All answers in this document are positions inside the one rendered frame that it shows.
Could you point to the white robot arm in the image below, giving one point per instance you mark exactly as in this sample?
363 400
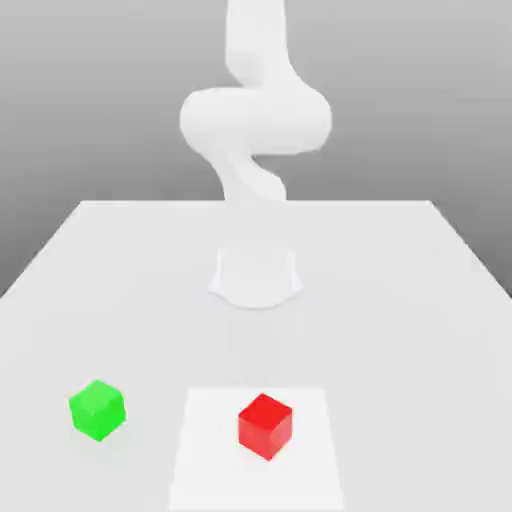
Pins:
256 120

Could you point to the small red cube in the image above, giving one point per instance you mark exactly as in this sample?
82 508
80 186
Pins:
264 426

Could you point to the small green cube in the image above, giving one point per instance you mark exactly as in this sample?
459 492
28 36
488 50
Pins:
97 410

